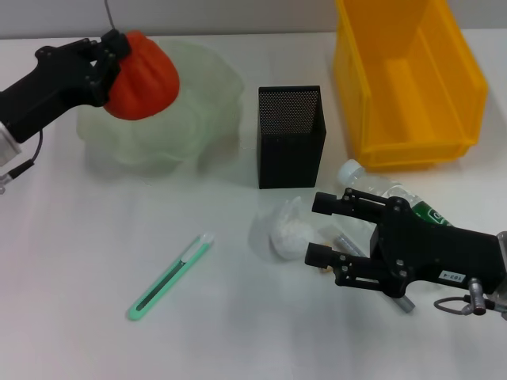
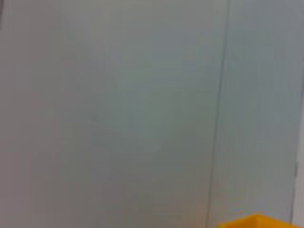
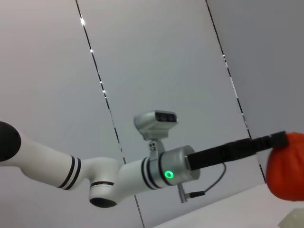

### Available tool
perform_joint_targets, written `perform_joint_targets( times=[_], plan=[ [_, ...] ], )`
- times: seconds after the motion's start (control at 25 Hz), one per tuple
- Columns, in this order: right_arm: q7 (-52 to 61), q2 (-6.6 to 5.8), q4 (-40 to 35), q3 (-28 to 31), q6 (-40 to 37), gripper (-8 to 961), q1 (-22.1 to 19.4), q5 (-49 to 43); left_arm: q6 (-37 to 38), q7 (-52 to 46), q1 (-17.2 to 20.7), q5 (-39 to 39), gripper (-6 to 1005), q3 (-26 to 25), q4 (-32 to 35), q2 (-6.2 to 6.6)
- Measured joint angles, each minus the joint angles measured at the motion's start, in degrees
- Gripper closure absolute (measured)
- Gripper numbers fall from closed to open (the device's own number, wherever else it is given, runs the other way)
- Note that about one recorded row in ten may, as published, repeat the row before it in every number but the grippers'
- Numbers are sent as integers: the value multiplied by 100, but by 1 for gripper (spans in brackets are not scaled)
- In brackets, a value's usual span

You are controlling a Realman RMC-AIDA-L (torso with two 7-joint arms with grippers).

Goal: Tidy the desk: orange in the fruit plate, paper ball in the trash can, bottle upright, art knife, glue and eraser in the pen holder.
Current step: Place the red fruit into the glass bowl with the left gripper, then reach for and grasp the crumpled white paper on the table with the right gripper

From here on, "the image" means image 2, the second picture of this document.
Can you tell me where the yellow plastic bin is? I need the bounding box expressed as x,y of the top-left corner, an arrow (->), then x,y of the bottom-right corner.
215,213 -> 302,228

